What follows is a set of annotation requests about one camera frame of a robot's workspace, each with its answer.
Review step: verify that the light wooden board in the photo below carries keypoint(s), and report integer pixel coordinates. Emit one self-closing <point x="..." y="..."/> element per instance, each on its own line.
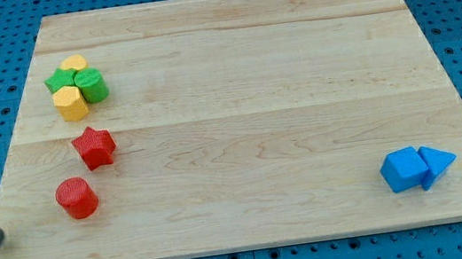
<point x="239" y="124"/>

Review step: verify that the red star block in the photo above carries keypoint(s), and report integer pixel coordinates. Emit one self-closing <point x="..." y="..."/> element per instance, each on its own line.
<point x="96" y="147"/>

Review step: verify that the green cylinder block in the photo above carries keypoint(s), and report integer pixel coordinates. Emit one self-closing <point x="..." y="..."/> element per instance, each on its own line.
<point x="91" y="84"/>

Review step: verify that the yellow hexagon block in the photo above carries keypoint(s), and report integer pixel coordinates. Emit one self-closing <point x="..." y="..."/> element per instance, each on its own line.
<point x="70" y="103"/>

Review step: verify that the yellow heart block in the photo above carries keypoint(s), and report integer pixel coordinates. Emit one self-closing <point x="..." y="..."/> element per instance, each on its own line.
<point x="77" y="62"/>

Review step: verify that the red cylinder block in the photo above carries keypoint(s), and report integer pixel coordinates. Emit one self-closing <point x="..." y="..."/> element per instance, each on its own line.
<point x="76" y="197"/>

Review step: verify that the blue cube block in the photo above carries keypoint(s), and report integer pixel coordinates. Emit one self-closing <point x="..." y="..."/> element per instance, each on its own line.
<point x="403" y="169"/>

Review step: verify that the green star block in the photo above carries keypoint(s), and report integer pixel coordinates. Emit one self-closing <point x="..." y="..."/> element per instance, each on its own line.
<point x="60" y="78"/>

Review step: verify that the blue triangle block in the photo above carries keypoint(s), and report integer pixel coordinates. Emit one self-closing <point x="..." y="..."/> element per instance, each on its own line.
<point x="437" y="161"/>

